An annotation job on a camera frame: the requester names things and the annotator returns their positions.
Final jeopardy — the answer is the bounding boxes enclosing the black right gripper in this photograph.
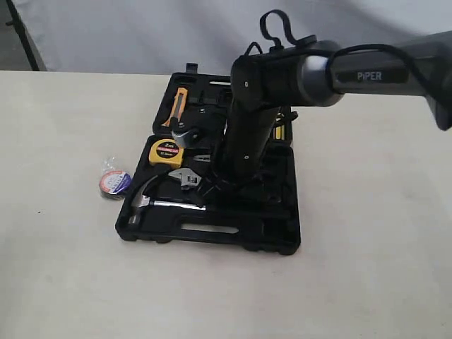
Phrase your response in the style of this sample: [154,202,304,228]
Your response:
[197,155,279,212]

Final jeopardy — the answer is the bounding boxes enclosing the black handled adjustable wrench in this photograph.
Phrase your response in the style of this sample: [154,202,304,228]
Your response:
[167,167,213,193]

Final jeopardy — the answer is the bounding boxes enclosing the black plastic tool case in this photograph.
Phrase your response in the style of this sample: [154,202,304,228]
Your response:
[115,63,301,255]

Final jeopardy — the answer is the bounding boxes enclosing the black electrical tape roll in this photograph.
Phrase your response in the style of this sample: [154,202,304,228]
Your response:
[98,157,132,201]

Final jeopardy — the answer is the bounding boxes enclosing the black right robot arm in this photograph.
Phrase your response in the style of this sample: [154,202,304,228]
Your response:
[196,32,451,206]

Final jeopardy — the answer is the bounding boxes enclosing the yellow black screwdriver right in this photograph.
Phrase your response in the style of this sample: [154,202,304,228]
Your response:
[272,113,287,141]

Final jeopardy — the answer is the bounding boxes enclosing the yellow tape measure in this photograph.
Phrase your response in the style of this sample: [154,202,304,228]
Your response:
[148,138,184,169]

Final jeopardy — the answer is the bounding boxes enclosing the orange utility knife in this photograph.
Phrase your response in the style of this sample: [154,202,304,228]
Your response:
[162,87,188,127]

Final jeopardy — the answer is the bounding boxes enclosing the steel claw hammer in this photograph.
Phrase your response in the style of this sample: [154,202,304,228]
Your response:
[127,170,294,227]

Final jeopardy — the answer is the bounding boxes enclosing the black stand pole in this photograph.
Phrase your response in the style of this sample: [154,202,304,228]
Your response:
[5,0,40,71]

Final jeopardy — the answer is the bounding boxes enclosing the orange handled pliers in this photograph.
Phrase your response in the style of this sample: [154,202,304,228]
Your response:
[193,154,212,162]

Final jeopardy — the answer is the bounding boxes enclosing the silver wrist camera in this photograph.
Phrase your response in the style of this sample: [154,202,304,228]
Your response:
[172,127,203,148]

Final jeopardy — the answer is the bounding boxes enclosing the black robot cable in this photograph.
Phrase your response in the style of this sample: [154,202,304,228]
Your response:
[243,9,452,114]

